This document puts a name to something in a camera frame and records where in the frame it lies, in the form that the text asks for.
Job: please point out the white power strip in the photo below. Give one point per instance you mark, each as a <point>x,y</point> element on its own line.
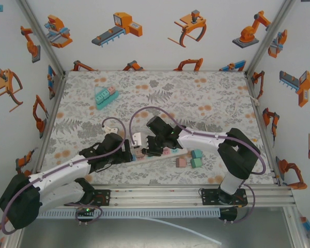
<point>180,153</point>

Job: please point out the teal plug adapter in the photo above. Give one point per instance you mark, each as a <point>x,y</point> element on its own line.
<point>196,154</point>
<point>105,95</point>
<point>99,98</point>

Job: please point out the green plug adapter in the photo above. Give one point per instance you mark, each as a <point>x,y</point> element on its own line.
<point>196,163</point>

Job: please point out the teal triangular socket base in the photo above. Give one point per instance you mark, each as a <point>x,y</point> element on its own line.
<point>111,100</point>

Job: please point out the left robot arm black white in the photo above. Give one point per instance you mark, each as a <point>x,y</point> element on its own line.
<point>59,173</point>

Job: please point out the dusty pink plug adapter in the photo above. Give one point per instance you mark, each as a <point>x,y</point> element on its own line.
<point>111,90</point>

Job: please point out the floral table cloth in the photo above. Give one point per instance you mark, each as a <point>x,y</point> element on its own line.
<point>170,103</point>

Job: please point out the controller board with green light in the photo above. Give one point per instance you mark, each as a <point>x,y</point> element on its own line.
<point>86,210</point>

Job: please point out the grey metal panel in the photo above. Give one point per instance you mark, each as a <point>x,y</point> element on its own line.
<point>93,235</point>

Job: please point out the black controller box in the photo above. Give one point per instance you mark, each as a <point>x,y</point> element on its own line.
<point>228,214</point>

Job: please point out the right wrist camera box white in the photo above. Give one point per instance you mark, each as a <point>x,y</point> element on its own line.
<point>137,139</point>

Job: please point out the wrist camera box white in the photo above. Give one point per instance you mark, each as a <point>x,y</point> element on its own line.
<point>110,129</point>
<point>137,139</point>

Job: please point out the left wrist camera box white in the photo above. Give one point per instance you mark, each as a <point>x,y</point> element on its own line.
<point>110,129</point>

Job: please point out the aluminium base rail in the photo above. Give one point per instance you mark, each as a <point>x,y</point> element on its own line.
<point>157,196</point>

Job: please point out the aluminium side rail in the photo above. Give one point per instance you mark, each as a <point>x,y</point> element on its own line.
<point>250,85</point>
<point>54,111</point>

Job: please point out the aluminium frame post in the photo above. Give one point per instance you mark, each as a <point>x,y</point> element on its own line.
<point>271,36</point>
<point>42,36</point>

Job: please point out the aluminium frame leg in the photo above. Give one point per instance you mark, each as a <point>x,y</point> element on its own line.
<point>295,227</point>
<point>11,242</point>

